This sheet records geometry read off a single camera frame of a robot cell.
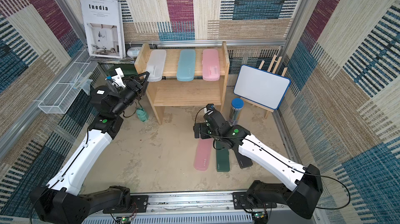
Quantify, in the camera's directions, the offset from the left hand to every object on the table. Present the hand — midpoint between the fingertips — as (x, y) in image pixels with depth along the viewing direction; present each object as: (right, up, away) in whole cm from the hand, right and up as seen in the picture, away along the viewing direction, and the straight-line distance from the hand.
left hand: (148, 74), depth 64 cm
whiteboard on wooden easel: (+57, -3, +28) cm, 64 cm away
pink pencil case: (+22, -40, +25) cm, 52 cm away
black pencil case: (+44, -42, +19) cm, 64 cm away
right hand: (+21, -22, +12) cm, 33 cm away
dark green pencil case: (+33, -43, +23) cm, 59 cm away
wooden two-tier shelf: (+4, -5, +28) cm, 29 cm away
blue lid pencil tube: (+41, -13, +23) cm, 49 cm away
